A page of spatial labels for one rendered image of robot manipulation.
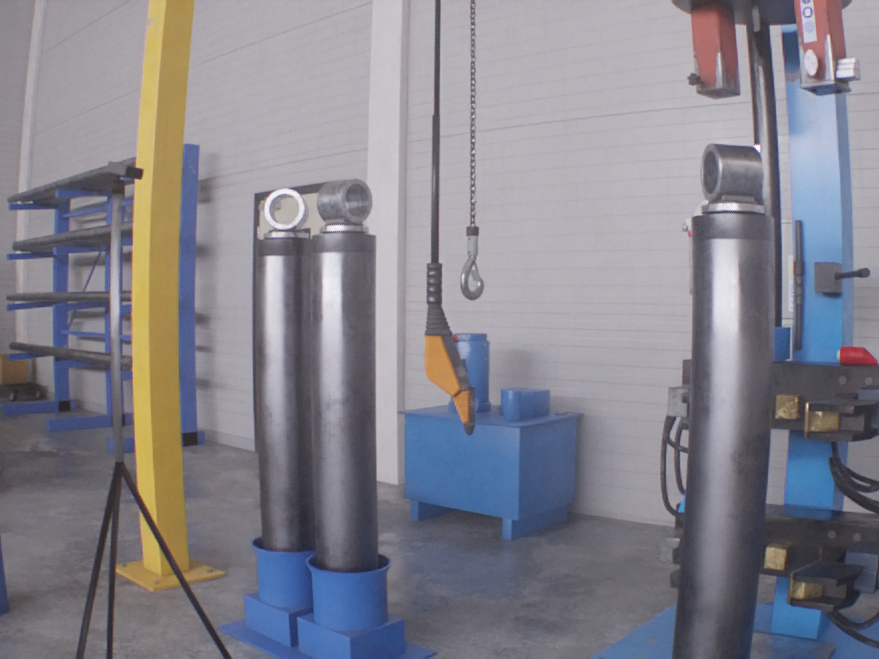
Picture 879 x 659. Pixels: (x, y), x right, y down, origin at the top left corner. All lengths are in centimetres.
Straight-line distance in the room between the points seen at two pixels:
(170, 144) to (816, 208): 266
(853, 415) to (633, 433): 278
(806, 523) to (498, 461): 229
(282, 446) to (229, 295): 454
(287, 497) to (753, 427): 169
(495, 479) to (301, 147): 333
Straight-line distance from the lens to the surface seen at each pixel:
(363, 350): 281
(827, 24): 246
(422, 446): 494
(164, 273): 385
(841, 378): 261
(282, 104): 717
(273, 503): 313
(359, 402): 282
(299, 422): 307
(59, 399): 1004
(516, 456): 454
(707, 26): 269
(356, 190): 293
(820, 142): 290
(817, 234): 287
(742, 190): 214
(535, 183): 534
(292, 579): 317
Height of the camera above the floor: 126
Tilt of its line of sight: 1 degrees down
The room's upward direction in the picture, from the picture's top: straight up
